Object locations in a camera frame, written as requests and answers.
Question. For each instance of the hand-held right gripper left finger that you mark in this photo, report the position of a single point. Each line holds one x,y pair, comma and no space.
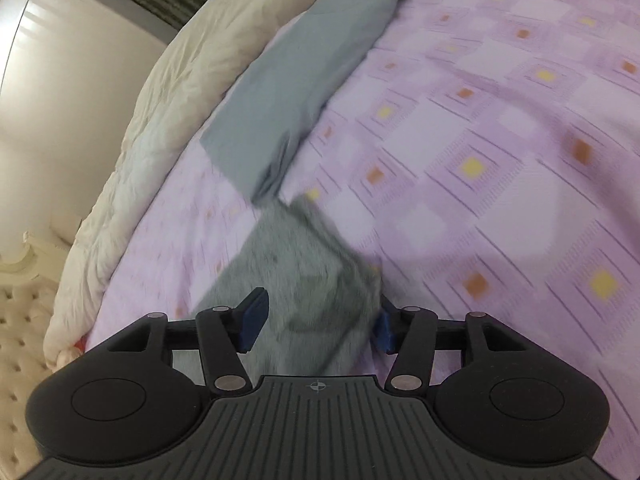
252,320

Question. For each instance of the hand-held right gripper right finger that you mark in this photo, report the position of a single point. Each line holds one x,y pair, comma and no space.
384,332

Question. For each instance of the grey mottled pants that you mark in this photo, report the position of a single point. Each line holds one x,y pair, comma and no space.
290,280

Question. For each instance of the red cloth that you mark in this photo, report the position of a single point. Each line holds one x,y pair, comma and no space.
77,344

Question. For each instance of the cream duvet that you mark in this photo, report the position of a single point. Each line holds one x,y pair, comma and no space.
150,135

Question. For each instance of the cream tufted headboard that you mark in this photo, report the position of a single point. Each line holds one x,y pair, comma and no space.
25,350

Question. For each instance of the folded blue-grey garment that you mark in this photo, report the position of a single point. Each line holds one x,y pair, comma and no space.
300,75

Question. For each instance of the pink patterned bed sheet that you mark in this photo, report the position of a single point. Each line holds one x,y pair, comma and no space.
500,110

